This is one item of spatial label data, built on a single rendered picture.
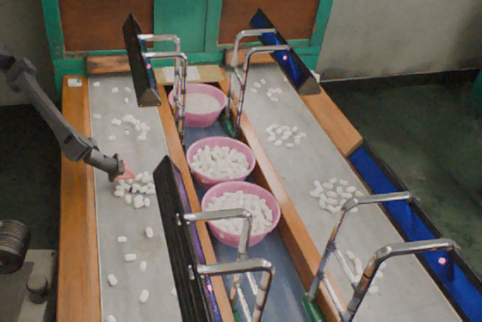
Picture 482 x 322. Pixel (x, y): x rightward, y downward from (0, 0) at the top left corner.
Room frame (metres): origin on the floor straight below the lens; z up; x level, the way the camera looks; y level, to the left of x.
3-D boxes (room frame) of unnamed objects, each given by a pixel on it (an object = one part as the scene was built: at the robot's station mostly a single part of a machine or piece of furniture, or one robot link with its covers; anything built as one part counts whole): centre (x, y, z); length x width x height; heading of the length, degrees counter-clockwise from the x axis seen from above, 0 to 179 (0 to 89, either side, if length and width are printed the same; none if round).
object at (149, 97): (1.61, 0.14, 1.08); 0.62 x 0.08 x 0.07; 11
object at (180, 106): (1.62, 0.06, 0.90); 0.20 x 0.19 x 0.45; 11
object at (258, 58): (2.16, -0.39, 0.83); 0.30 x 0.06 x 0.07; 101
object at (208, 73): (2.05, -0.07, 0.77); 0.33 x 0.15 x 0.01; 101
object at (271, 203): (1.12, -0.24, 0.72); 0.27 x 0.27 x 0.10
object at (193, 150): (1.40, -0.19, 0.72); 0.27 x 0.27 x 0.10
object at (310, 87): (1.72, -0.41, 1.08); 0.62 x 0.08 x 0.07; 11
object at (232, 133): (1.70, -0.34, 0.90); 0.20 x 0.19 x 0.45; 11
